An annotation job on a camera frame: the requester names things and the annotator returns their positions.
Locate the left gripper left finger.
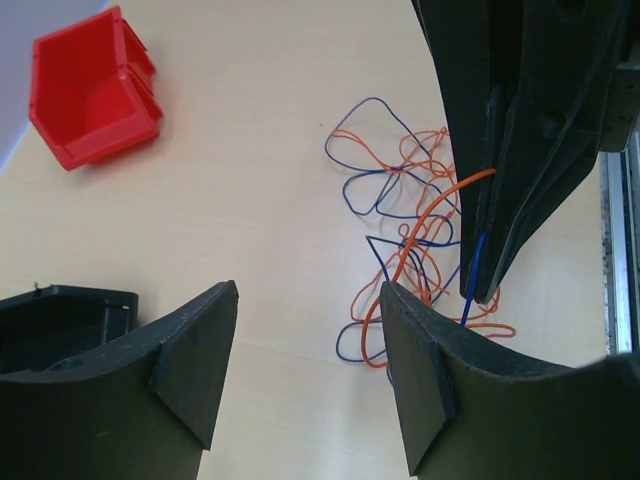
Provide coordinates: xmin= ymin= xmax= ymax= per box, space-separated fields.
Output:
xmin=1 ymin=281 xmax=238 ymax=479

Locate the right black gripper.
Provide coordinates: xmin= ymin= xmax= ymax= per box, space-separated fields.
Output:
xmin=498 ymin=1 xmax=639 ymax=287

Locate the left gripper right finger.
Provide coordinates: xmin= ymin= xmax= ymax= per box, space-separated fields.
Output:
xmin=380 ymin=283 xmax=639 ymax=479

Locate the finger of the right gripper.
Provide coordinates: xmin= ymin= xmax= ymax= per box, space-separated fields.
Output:
xmin=413 ymin=1 xmax=505 ymax=295

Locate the blue thin wire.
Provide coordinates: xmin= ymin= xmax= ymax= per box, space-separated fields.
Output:
xmin=323 ymin=97 xmax=489 ymax=364

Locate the red plastic bin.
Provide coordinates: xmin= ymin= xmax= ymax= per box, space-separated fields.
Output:
xmin=29 ymin=6 xmax=163 ymax=171

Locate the black plastic bin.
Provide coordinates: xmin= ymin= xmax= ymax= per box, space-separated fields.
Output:
xmin=1 ymin=285 xmax=139 ymax=374

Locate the aluminium rail frame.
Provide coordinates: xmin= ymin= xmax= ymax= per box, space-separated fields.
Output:
xmin=599 ymin=117 xmax=639 ymax=355

